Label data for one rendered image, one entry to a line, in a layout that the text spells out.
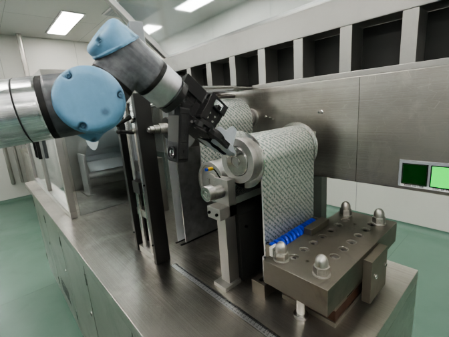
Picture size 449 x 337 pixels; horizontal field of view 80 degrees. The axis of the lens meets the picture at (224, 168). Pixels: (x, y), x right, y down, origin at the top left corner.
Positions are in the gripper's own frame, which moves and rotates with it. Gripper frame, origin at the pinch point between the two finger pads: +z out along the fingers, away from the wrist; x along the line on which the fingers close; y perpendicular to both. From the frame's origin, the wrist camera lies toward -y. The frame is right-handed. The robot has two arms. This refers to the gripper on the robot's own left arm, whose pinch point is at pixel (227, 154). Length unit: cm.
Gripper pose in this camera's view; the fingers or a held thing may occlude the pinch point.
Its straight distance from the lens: 65.0
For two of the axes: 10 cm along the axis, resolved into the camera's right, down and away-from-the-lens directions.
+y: 4.2, -8.8, 2.4
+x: -6.7, -1.2, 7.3
